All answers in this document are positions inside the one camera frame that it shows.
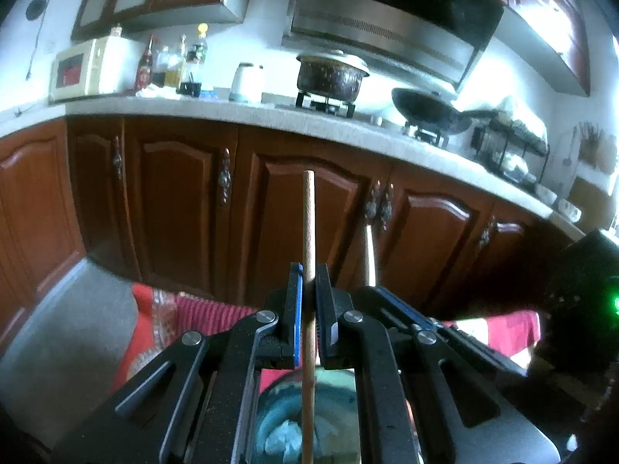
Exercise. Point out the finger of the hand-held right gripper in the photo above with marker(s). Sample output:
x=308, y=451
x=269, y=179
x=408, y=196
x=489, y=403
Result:
x=401, y=307
x=483, y=350

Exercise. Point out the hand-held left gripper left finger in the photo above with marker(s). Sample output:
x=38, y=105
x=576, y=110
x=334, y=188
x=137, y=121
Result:
x=297, y=314

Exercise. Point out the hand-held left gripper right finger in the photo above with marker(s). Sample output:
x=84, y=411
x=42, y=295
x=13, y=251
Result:
x=321, y=319

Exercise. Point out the wooden chopstick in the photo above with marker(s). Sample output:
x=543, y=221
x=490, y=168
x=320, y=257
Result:
x=308, y=222

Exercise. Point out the white cup with teal inside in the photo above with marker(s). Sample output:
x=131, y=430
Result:
x=283, y=420

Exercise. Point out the red patterned blanket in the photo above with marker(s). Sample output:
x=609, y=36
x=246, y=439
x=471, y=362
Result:
x=203, y=314

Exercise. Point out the hanging metal ladle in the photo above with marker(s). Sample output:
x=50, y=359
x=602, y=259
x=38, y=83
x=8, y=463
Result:
x=569, y=150

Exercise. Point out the black dish rack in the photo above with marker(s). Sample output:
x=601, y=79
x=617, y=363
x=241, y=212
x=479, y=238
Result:
x=512, y=154

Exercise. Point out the row of wooden cabinet doors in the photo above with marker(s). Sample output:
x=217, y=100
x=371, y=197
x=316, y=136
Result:
x=179, y=203

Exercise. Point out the black wok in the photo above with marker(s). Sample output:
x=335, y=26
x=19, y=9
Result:
x=430, y=111

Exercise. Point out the gas stove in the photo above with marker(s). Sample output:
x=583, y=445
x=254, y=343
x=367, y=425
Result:
x=324, y=105

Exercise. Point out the grey kitchen countertop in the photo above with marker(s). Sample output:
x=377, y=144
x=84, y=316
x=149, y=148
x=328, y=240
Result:
x=193, y=109

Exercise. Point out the white electric kettle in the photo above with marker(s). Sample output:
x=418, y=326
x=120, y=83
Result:
x=246, y=82

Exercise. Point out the dark cooking pot with lid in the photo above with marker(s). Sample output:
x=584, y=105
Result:
x=329, y=77

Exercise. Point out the small black container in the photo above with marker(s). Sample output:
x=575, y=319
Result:
x=190, y=89

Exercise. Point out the white cloth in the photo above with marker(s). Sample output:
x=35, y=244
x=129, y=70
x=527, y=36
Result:
x=154, y=92

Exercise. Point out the cooking oil bottle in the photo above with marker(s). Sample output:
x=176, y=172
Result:
x=176, y=67

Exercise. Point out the dark sauce bottle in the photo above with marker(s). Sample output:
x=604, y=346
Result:
x=161, y=67

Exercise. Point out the steel range hood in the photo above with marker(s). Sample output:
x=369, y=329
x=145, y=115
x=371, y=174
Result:
x=387, y=24

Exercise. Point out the yellow cap bottle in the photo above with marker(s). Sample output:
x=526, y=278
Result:
x=199, y=48

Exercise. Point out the red label sauce bottle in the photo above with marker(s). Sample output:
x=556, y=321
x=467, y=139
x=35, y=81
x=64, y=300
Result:
x=144, y=70

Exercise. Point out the cream microwave oven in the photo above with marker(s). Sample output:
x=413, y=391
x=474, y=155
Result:
x=87, y=72

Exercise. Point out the wall chopstick holder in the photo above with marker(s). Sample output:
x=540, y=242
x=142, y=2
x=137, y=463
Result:
x=591, y=142

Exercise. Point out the round black wall fixture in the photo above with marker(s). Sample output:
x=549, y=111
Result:
x=36, y=7

